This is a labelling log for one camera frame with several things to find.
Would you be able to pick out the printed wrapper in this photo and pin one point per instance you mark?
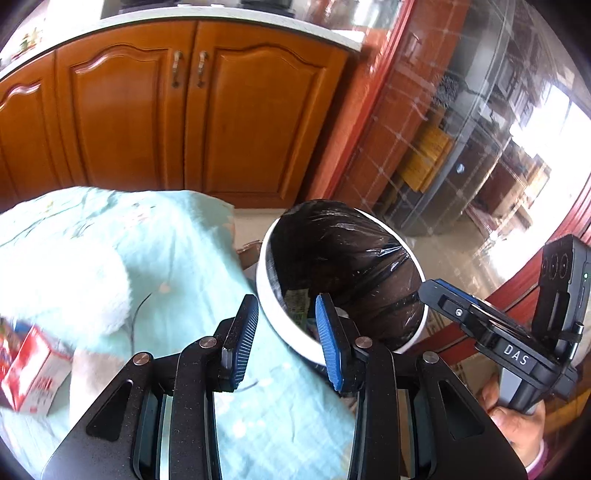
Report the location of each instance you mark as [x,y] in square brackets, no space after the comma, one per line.
[300,311]

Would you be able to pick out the white paper towel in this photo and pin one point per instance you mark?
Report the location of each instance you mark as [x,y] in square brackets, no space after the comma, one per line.
[69,295]

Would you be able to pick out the light blue floral tablecloth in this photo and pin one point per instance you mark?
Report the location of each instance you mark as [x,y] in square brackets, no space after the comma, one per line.
[184,258]

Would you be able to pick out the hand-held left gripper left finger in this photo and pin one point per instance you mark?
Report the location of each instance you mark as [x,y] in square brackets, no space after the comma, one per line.
[240,341]

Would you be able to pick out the black plastic bin bag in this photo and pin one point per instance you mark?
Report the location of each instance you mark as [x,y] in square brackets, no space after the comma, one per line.
[351,258]

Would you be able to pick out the red and white carton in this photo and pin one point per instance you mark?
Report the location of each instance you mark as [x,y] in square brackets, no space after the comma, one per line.
[34,374]

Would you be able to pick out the glass sliding door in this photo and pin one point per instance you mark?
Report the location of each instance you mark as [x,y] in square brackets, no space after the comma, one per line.
[466,138]

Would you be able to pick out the person's right forearm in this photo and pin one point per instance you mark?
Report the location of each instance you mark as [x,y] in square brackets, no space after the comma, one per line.
[538,461]

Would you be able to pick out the yellow stool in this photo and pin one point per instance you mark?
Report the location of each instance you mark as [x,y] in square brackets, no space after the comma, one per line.
[427,157]

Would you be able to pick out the dark cookware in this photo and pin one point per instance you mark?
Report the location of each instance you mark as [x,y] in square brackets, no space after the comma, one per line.
[138,5]

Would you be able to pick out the dark cabinet behind glass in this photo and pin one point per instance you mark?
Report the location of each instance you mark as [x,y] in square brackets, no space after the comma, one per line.
[461,184]

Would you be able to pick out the person's right hand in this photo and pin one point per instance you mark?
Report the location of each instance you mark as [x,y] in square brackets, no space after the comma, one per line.
[515,429]

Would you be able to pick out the wooden cabinet door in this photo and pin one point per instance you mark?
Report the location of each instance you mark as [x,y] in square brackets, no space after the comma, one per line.
[120,115]
[27,134]
[263,120]

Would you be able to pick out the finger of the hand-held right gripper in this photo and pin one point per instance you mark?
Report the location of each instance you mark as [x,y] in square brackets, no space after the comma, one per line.
[455,304]

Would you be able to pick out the red wooden door frame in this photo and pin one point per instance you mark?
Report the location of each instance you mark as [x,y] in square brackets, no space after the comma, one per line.
[369,92]

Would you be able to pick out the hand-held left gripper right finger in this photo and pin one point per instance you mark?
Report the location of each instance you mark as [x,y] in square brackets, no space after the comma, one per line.
[328,344]

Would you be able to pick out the white round bin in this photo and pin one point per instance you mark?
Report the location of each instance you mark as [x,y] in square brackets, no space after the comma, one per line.
[295,344]

